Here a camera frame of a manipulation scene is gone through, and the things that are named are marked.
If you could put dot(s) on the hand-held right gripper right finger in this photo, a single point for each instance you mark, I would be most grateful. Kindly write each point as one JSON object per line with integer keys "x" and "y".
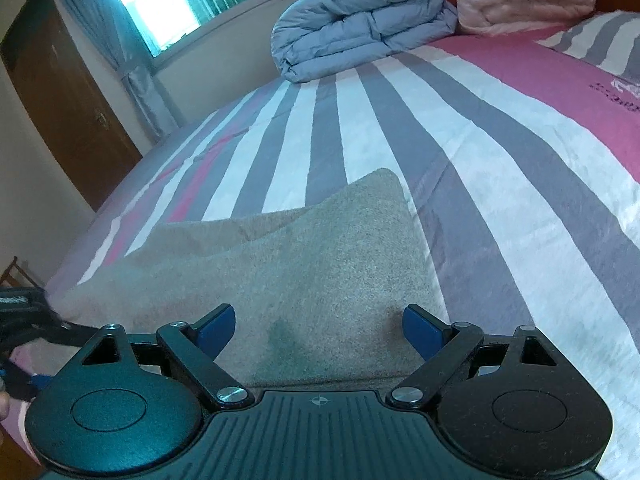
{"x": 425, "y": 330}

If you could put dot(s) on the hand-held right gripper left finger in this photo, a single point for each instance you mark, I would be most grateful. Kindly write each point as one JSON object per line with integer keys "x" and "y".
{"x": 215, "y": 330}

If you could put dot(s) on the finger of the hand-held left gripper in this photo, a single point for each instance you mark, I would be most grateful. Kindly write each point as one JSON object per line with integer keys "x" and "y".
{"x": 70, "y": 335}

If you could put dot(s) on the grey-beige towel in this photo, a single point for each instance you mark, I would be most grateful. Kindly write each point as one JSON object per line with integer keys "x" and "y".
{"x": 310, "y": 270}

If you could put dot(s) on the wooden chair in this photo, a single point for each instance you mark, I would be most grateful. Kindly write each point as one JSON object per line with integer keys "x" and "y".
{"x": 11, "y": 272}

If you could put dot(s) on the bed with striped sheet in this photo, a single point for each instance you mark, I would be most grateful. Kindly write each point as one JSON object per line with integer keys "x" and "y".
{"x": 500, "y": 160}

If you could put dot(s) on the brown wooden door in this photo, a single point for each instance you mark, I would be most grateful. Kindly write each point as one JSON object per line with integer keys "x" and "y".
{"x": 65, "y": 110}

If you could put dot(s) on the grey-blue curtain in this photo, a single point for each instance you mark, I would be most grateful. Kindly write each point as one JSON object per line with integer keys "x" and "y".
{"x": 135, "y": 70}

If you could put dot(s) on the folded light blue duvet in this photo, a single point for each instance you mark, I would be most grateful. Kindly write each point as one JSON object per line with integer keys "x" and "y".
{"x": 360, "y": 25}

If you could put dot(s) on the folded pale pink quilt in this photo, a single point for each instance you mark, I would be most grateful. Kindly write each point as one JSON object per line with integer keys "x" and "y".
{"x": 525, "y": 7}

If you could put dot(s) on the striped pillow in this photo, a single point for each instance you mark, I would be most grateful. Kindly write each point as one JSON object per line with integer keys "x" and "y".
{"x": 600, "y": 40}

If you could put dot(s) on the red and white headboard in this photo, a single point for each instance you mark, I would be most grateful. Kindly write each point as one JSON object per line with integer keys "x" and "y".
{"x": 617, "y": 2}

